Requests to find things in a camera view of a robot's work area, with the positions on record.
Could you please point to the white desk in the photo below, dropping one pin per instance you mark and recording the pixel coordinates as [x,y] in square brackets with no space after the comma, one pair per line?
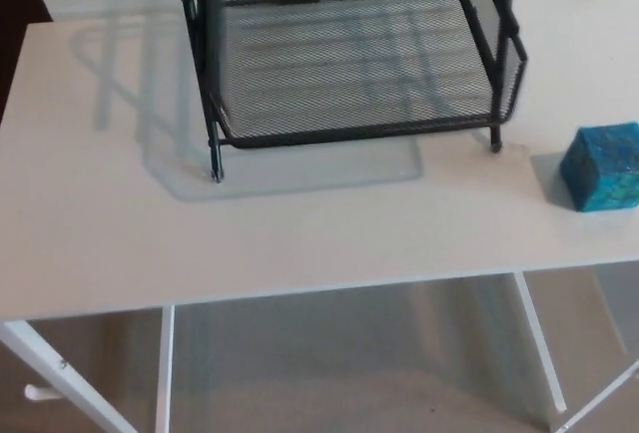
[319,233]

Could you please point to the black mesh file tray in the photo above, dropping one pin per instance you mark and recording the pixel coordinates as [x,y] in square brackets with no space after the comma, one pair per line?
[349,84]

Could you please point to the blue green cube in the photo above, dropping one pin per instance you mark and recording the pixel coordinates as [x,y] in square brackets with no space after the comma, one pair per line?
[596,168]

